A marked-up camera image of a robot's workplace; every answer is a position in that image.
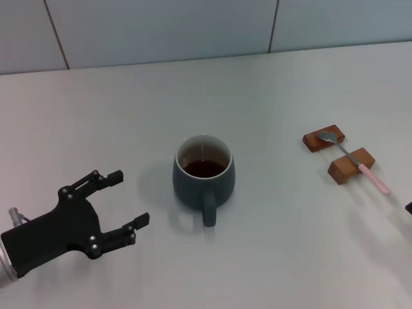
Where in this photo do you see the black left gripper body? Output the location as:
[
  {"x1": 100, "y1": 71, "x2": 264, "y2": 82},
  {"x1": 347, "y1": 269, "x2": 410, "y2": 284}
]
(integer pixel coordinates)
[{"x1": 0, "y1": 185, "x2": 104, "y2": 279}]

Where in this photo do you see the pink handled metal spoon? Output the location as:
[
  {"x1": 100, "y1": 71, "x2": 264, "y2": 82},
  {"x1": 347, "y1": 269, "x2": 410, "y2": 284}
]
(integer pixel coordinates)
[{"x1": 315, "y1": 130, "x2": 391, "y2": 195}]

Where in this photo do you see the grey ceramic cup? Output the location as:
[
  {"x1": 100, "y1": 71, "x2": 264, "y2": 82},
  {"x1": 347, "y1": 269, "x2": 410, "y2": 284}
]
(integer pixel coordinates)
[{"x1": 172, "y1": 134, "x2": 236, "y2": 228}]

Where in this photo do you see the notched wooden block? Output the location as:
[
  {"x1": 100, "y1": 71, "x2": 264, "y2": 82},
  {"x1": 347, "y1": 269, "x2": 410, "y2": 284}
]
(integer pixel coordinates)
[{"x1": 327, "y1": 147, "x2": 377, "y2": 186}]

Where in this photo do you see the dark brown tea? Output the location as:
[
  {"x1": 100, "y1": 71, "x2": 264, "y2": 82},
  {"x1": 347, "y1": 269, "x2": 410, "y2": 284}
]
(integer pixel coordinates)
[{"x1": 182, "y1": 160, "x2": 227, "y2": 179}]

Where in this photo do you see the flat wooden block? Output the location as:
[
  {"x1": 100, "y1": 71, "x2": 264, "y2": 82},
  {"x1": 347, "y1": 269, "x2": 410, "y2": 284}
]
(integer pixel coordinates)
[{"x1": 302, "y1": 124, "x2": 348, "y2": 153}]

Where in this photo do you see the left gripper cable with plug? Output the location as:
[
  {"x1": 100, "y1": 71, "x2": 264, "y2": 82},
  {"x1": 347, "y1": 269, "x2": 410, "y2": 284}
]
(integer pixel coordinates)
[{"x1": 7, "y1": 207, "x2": 30, "y2": 227}]

